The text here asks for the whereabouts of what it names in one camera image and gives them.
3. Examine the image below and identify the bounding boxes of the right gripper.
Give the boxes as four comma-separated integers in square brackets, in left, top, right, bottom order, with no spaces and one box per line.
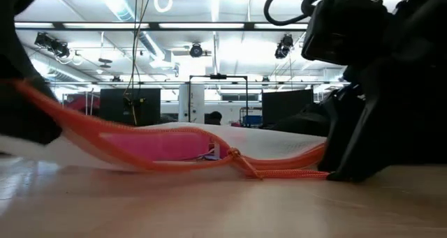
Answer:
[316,49,447,183]

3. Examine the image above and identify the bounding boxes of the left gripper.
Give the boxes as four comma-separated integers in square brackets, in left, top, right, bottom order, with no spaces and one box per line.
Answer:
[0,0,64,146]

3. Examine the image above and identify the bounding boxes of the mesh pouch with orange zipper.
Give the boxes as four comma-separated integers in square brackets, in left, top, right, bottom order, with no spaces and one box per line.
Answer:
[0,79,331,181]

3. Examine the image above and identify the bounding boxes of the black partition panel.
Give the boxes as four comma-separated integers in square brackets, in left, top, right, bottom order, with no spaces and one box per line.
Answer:
[261,89,315,128]
[99,87,162,128]

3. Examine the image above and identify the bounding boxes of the pink flat item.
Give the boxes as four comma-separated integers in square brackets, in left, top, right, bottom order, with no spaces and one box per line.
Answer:
[100,132,211,161]

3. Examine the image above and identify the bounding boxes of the person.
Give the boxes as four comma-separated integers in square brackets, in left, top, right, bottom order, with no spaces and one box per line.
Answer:
[203,110,224,126]

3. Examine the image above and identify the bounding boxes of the white pillar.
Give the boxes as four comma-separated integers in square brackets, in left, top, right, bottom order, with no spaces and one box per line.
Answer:
[177,83,206,125]

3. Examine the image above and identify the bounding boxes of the black overhead camera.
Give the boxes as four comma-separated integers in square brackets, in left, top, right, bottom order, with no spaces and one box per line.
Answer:
[34,31,71,60]
[274,33,295,60]
[189,43,204,59]

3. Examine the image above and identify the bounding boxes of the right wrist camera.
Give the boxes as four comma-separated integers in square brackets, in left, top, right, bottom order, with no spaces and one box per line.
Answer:
[301,0,389,66]

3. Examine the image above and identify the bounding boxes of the hanging thin cables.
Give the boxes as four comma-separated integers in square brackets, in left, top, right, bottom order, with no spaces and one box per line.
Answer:
[123,0,155,126]

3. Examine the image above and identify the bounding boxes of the black stand frame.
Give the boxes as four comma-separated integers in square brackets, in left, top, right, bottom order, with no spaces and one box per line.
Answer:
[188,73,250,128]

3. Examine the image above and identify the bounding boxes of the black overhead frame bar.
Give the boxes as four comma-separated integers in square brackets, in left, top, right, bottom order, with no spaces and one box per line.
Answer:
[13,20,310,32]

